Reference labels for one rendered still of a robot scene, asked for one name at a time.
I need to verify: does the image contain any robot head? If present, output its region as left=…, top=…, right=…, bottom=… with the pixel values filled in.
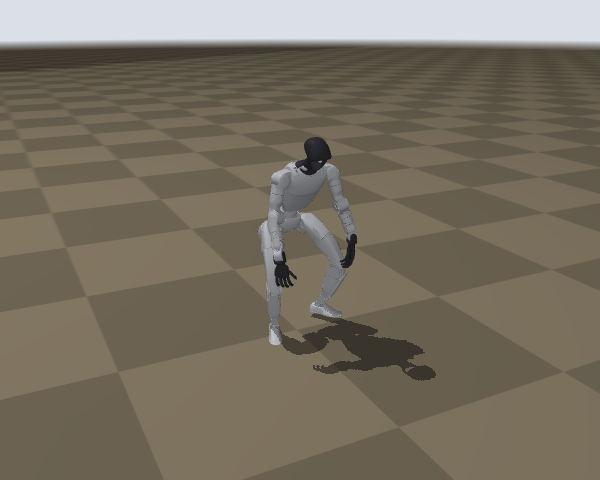
left=295, top=137, right=332, bottom=175

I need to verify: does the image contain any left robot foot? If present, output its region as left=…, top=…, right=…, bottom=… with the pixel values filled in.
left=309, top=302, right=342, bottom=318

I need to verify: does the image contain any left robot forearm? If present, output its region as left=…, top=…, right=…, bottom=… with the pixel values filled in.
left=338, top=199, right=358, bottom=241

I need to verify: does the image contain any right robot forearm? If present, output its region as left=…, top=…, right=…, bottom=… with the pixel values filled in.
left=268, top=212, right=285, bottom=262

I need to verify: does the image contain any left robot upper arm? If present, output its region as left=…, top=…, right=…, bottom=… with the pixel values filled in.
left=324, top=163, right=349, bottom=212

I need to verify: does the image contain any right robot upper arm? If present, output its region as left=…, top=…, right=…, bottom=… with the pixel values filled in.
left=268, top=169, right=291, bottom=224

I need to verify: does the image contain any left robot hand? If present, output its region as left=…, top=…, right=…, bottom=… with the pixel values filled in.
left=339, top=234, right=357, bottom=268

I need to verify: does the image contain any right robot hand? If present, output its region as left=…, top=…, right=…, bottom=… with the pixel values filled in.
left=273, top=251, right=297, bottom=288

